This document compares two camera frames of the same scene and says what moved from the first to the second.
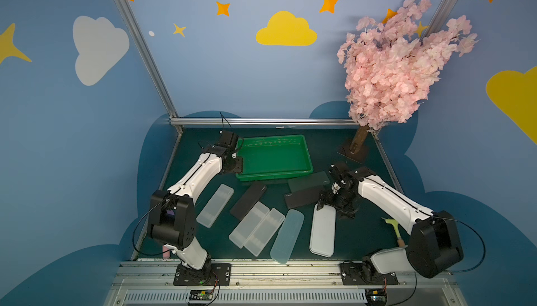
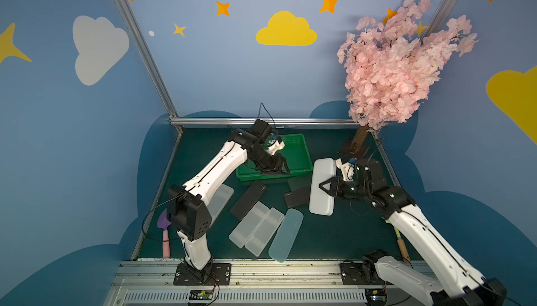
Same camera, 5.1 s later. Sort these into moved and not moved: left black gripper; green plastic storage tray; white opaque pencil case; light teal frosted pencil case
Moved: white opaque pencil case; left black gripper
Not moved: green plastic storage tray; light teal frosted pencil case
